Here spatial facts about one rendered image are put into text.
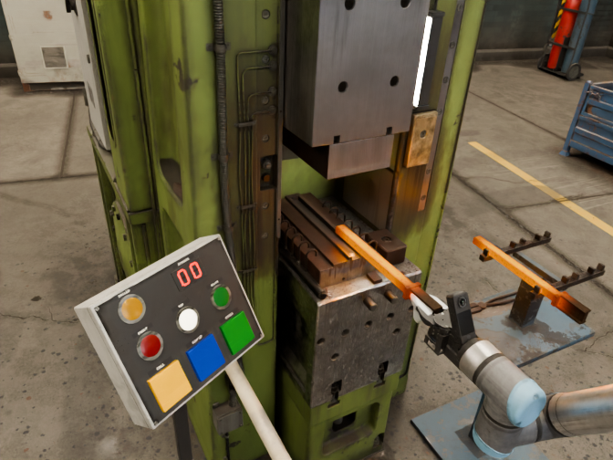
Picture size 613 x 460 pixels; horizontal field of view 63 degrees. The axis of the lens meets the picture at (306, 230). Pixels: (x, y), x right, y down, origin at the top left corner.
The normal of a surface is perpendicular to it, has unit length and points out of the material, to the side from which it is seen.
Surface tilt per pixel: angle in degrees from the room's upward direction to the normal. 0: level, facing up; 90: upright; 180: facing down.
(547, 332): 0
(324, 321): 90
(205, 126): 90
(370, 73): 90
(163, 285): 60
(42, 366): 0
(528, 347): 0
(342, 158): 90
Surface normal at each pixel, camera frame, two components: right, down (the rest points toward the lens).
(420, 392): 0.04, -0.85
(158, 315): 0.72, -0.13
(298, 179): 0.48, 0.48
